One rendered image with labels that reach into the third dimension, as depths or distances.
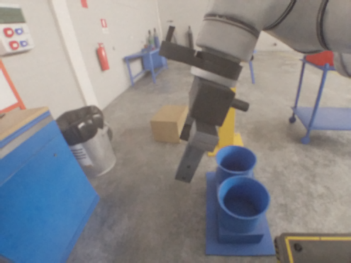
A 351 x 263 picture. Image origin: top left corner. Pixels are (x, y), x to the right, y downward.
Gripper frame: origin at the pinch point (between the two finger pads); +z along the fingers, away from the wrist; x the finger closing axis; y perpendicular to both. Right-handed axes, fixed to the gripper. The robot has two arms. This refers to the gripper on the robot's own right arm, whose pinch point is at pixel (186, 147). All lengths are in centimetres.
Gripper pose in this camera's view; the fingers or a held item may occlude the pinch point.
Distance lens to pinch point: 31.5
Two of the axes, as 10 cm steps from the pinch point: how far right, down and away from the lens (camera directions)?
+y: 9.6, 2.9, 0.6
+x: 0.7, -4.2, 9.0
